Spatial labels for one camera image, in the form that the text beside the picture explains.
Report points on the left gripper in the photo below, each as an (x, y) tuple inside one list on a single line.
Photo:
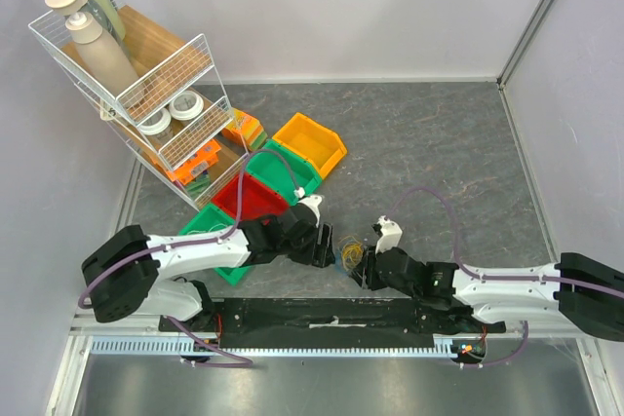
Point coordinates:
[(323, 255)]

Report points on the orange snack box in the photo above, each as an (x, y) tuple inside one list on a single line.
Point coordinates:
[(191, 169)]

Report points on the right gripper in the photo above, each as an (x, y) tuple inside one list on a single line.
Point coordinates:
[(370, 268)]

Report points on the green bin upper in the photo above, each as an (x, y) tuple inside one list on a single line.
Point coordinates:
[(282, 171)]

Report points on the green bottle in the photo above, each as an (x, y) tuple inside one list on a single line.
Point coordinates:
[(107, 15)]

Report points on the white lid jar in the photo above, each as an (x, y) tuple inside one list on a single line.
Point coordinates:
[(186, 107), (158, 128)]

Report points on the green bin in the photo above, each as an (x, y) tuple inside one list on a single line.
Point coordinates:
[(209, 219), (282, 171)]

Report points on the white lid jar right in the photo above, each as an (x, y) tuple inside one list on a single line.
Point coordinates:
[(186, 107)]

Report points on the yellow plastic bin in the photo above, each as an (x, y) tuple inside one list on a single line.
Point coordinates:
[(321, 147)]

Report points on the white wire shelf rack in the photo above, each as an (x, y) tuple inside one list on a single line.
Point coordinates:
[(145, 86)]

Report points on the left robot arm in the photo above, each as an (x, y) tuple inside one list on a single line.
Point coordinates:
[(133, 273)]

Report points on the green bin lower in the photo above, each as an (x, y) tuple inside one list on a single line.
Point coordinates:
[(209, 219)]

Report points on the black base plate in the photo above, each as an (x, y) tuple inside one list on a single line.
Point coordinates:
[(334, 321)]

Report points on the red plastic bin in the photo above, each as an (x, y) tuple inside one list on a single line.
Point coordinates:
[(257, 199)]

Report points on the white lid jar left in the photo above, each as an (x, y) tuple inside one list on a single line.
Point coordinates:
[(158, 128)]

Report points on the slotted cable duct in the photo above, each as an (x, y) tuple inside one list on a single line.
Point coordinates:
[(186, 347)]

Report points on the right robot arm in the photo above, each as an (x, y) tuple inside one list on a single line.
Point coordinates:
[(575, 293)]

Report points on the beige pump bottle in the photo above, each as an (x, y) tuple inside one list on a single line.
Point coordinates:
[(105, 58)]

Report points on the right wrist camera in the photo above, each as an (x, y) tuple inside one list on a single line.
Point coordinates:
[(389, 234)]

